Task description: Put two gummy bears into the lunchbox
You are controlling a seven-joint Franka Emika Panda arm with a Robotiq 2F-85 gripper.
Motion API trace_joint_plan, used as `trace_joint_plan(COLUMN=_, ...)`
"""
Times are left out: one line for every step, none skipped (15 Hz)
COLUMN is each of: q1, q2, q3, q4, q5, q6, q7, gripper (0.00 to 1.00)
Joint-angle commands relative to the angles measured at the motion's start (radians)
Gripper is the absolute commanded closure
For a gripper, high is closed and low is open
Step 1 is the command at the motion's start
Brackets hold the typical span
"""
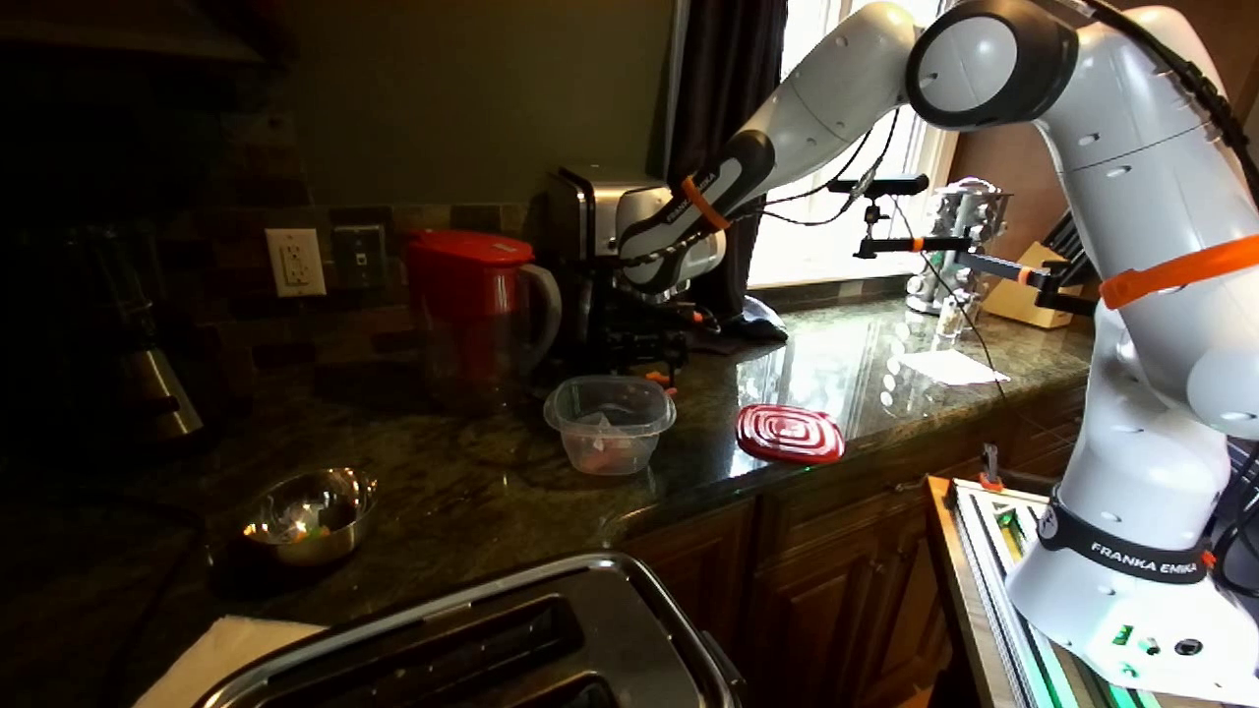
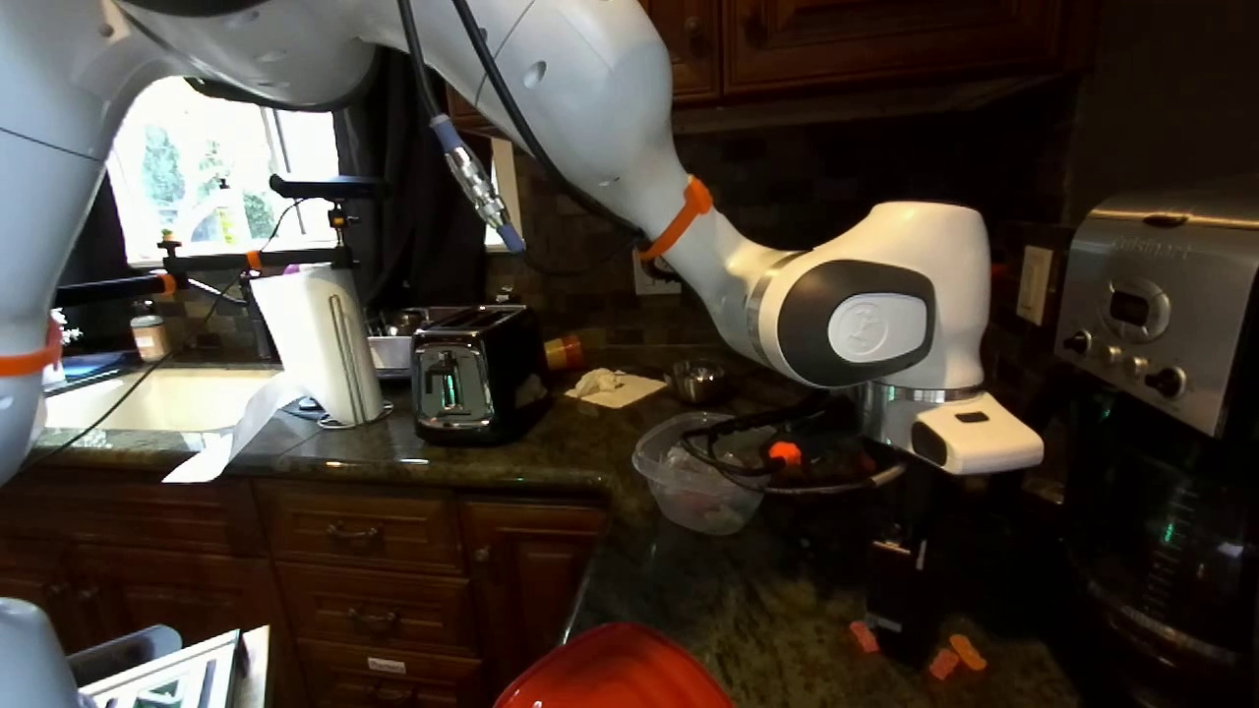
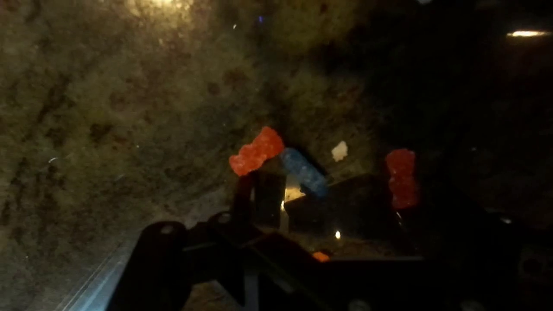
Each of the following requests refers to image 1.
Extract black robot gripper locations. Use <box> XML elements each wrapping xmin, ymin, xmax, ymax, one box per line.
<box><xmin>620</xmin><ymin>261</ymin><xmax>729</xmax><ymax>349</ymax></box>

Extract clear plastic lunchbox container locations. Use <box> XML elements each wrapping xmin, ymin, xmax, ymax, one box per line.
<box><xmin>540</xmin><ymin>370</ymin><xmax>681</xmax><ymax>478</ymax></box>

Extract clear bag of gummy bears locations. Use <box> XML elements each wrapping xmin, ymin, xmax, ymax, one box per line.
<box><xmin>568</xmin><ymin>409</ymin><xmax>650</xmax><ymax>473</ymax></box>

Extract silver black coffee maker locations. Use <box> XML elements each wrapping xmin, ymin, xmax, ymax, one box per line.
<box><xmin>528</xmin><ymin>161</ymin><xmax>690</xmax><ymax>367</ymax></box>

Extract red white spiral coaster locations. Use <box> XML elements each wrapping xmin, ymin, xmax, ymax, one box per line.
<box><xmin>732</xmin><ymin>401</ymin><xmax>848</xmax><ymax>473</ymax></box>

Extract red plastic pitcher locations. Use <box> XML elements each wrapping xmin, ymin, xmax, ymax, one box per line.
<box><xmin>401</xmin><ymin>229</ymin><xmax>568</xmax><ymax>414</ymax></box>

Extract dark curtain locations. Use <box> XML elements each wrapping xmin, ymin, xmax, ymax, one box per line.
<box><xmin>669</xmin><ymin>0</ymin><xmax>796</xmax><ymax>181</ymax></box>

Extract white paper sheet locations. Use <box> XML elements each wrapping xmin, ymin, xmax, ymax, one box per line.
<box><xmin>893</xmin><ymin>345</ymin><xmax>1010</xmax><ymax>393</ymax></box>

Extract shiny silver metal object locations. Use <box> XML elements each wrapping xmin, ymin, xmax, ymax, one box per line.
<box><xmin>900</xmin><ymin>173</ymin><xmax>1014</xmax><ymax>324</ymax></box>

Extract wooden base cabinet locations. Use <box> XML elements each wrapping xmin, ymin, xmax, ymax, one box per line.
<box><xmin>608</xmin><ymin>385</ymin><xmax>1094</xmax><ymax>708</ymax></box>

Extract wooden knife block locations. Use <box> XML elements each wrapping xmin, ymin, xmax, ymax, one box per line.
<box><xmin>977</xmin><ymin>241</ymin><xmax>1088</xmax><ymax>335</ymax></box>

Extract stainless steel toaster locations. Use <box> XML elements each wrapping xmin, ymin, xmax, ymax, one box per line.
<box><xmin>193</xmin><ymin>548</ymin><xmax>751</xmax><ymax>708</ymax></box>

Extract small metal bowl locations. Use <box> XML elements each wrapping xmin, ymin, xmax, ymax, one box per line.
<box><xmin>235</xmin><ymin>463</ymin><xmax>383</xmax><ymax>570</ymax></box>

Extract white robot mounting platform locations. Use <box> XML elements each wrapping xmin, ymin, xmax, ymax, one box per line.
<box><xmin>919</xmin><ymin>473</ymin><xmax>1178</xmax><ymax>708</ymax></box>

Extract white paper napkin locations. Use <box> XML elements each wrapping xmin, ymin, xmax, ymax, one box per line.
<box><xmin>131</xmin><ymin>611</ymin><xmax>332</xmax><ymax>708</ymax></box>

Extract orange velcro strap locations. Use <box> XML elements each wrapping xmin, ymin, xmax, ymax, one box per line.
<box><xmin>678</xmin><ymin>169</ymin><xmax>737</xmax><ymax>236</ymax></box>
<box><xmin>1098</xmin><ymin>231</ymin><xmax>1259</xmax><ymax>314</ymax></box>

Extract window with white frame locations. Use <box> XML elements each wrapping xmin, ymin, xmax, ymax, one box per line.
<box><xmin>742</xmin><ymin>0</ymin><xmax>998</xmax><ymax>294</ymax></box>

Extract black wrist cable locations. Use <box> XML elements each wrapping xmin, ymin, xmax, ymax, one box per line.
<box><xmin>764</xmin><ymin>107</ymin><xmax>911</xmax><ymax>236</ymax></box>

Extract black orange camera tripod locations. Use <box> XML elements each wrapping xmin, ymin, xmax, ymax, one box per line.
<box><xmin>852</xmin><ymin>194</ymin><xmax>1053</xmax><ymax>393</ymax></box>

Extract black stereo camera bar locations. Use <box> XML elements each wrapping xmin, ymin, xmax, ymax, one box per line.
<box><xmin>827</xmin><ymin>173</ymin><xmax>934</xmax><ymax>199</ymax></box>

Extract dark wall switch plate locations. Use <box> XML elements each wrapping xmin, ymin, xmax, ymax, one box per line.
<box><xmin>326</xmin><ymin>220</ymin><xmax>396</xmax><ymax>294</ymax></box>

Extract brown wooden wall cabinet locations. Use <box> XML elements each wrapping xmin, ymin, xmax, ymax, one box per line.
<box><xmin>949</xmin><ymin>118</ymin><xmax>1070</xmax><ymax>266</ymax></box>

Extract white wall outlet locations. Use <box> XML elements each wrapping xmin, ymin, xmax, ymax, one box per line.
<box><xmin>265</xmin><ymin>225</ymin><xmax>332</xmax><ymax>303</ymax></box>

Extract black knife handle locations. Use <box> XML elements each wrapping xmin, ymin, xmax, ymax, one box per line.
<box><xmin>1043</xmin><ymin>208</ymin><xmax>1088</xmax><ymax>261</ymax></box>

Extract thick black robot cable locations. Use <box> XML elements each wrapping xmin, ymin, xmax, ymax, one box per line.
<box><xmin>1081</xmin><ymin>0</ymin><xmax>1259</xmax><ymax>206</ymax></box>

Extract black cable bundle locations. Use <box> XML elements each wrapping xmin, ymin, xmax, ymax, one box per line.
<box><xmin>1196</xmin><ymin>425</ymin><xmax>1259</xmax><ymax>602</ymax></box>

